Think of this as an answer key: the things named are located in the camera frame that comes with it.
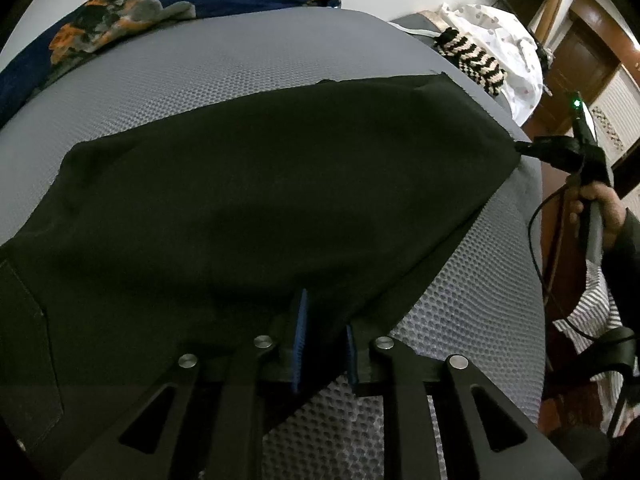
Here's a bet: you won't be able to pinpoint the brown wooden door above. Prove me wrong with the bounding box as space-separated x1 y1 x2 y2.
545 0 640 126

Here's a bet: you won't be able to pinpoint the black pants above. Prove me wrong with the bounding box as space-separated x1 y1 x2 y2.
0 72 521 466

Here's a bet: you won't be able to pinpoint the black cable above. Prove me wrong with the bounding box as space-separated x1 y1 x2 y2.
527 184 618 347

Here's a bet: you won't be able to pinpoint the person's right hand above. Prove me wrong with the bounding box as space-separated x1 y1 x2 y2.
569 181 628 251

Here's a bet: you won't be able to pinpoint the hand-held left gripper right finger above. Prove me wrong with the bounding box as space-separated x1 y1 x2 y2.
345 324 583 480

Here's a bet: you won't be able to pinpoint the white dotted cloth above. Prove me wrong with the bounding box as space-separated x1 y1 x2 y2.
440 2 546 126

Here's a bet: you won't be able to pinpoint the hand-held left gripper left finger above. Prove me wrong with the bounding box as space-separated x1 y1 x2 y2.
60 287 311 480

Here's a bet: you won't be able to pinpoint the grey mesh mattress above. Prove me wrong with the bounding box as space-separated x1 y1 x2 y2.
0 7 546 480

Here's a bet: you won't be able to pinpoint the black strap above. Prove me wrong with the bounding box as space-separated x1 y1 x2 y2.
590 326 640 381

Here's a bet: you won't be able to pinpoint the grey striped cloth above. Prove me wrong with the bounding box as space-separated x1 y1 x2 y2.
552 260 626 426

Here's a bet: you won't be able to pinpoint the black and white striped knit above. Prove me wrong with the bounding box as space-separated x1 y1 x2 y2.
435 26 508 97

